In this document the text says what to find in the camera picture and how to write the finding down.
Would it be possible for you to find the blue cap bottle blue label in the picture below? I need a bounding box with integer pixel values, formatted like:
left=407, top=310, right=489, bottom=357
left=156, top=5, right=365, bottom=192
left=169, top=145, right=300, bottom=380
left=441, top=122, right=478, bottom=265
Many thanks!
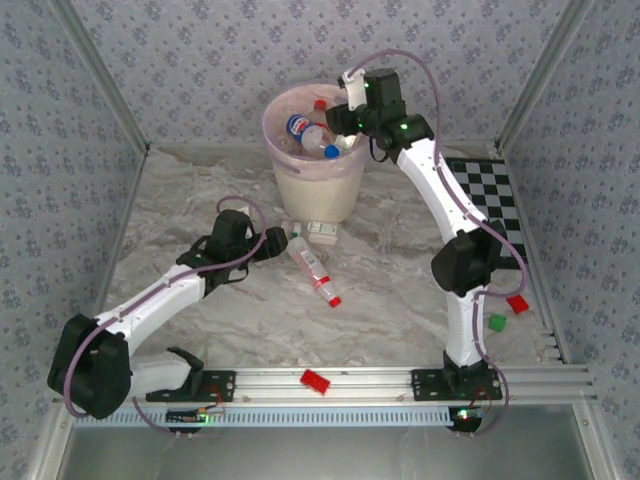
left=285, top=113, right=342, bottom=160

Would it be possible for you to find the pink bottle red cap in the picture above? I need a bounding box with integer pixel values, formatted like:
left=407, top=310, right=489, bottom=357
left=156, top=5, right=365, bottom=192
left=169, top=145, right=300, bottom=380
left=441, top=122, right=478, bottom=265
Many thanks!
left=287, top=235, right=343, bottom=308

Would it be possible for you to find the cream plastic waste bin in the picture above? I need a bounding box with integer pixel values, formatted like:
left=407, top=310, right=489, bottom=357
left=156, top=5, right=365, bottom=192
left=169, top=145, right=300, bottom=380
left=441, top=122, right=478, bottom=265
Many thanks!
left=262, top=82, right=370, bottom=225

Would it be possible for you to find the pink plastic bin liner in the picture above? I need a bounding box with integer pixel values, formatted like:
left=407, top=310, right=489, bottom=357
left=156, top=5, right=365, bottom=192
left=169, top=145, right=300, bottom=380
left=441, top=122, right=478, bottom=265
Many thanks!
left=262, top=82, right=370, bottom=174

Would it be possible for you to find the bottle green white label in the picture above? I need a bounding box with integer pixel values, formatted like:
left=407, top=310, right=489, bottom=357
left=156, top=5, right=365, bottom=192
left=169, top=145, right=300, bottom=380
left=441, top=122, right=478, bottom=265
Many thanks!
left=305, top=221, right=339, bottom=246

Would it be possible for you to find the marble pattern table cover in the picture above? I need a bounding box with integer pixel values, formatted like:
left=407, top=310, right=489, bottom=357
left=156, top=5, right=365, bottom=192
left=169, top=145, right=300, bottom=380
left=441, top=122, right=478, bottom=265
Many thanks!
left=97, top=142, right=566, bottom=369

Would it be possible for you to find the long red block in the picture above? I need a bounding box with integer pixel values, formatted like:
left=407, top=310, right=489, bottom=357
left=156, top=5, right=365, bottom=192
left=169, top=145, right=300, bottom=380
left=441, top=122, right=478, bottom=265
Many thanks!
left=299, top=368, right=332, bottom=397

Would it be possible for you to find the black white checkerboard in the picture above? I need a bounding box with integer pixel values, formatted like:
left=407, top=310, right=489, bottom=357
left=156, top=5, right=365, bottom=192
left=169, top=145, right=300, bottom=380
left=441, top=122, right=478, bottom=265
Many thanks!
left=444, top=157, right=530, bottom=271

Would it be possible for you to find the long black controller board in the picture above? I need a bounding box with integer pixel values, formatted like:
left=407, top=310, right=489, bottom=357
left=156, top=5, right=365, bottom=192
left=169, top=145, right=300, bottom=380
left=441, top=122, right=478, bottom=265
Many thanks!
left=166, top=407, right=226, bottom=426

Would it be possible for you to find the grey metal panel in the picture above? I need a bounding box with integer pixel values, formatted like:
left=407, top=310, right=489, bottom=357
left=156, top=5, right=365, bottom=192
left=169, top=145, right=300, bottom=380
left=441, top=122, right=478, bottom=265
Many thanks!
left=54, top=404, right=601, bottom=480

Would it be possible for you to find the round black controller board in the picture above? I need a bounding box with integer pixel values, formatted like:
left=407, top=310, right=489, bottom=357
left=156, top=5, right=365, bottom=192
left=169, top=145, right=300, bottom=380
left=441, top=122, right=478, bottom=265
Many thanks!
left=448, top=405, right=485, bottom=433

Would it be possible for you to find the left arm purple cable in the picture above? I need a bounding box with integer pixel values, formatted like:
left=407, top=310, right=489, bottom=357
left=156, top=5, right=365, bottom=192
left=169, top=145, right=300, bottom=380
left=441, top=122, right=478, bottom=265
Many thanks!
left=63, top=195, right=268, bottom=440

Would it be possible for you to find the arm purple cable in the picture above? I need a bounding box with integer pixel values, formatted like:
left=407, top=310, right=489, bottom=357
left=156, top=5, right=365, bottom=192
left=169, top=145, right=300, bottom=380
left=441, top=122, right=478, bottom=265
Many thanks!
left=63, top=195, right=268, bottom=440
left=342, top=48, right=530, bottom=439

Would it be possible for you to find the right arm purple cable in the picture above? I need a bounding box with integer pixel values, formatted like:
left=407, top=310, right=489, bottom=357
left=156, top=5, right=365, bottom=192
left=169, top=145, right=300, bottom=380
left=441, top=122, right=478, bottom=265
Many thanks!
left=342, top=48, right=530, bottom=439

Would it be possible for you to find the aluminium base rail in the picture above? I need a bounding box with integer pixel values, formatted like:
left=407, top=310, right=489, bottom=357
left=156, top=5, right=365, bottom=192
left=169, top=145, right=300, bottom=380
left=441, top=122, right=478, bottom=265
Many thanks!
left=49, top=364, right=599, bottom=406

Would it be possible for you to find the thin red wire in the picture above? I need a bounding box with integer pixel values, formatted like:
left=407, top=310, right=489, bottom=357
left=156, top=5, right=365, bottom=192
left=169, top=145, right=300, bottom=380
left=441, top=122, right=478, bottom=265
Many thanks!
left=202, top=383, right=227, bottom=415
left=467, top=385, right=495, bottom=412

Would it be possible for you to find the aluminium frame post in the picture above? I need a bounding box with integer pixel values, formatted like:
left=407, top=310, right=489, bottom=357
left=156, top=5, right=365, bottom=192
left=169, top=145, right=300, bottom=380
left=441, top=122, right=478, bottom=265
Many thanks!
left=47, top=0, right=151, bottom=154
left=494, top=0, right=599, bottom=151

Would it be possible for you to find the slotted grey cable duct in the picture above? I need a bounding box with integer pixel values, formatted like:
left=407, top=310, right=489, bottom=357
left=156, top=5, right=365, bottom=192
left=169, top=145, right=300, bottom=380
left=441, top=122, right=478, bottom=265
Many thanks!
left=74, top=403, right=481, bottom=429

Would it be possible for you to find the aluminium side frame rail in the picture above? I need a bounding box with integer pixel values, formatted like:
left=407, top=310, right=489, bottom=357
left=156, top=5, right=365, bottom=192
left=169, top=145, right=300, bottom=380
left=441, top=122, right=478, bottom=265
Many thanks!
left=499, top=144, right=629, bottom=480
left=22, top=144, right=151, bottom=480

